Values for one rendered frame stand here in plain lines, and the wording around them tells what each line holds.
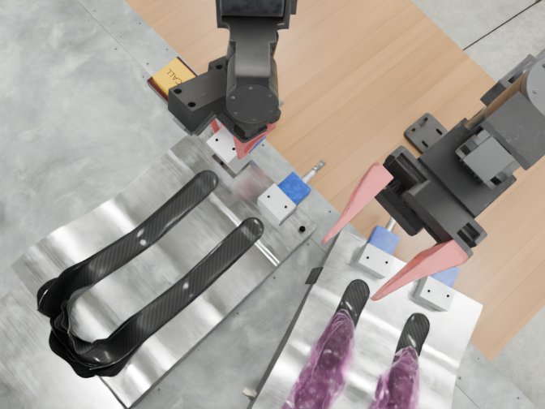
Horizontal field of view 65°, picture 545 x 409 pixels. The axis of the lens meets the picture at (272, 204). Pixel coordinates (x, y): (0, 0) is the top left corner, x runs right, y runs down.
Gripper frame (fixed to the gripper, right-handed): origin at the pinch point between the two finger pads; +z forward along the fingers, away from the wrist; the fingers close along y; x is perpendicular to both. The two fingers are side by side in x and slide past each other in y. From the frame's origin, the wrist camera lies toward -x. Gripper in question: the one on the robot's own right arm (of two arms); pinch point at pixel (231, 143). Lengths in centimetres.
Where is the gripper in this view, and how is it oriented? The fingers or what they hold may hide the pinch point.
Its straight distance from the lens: 66.8
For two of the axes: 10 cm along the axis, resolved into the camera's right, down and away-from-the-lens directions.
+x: 6.9, -5.0, 5.2
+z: -2.2, 5.4, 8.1
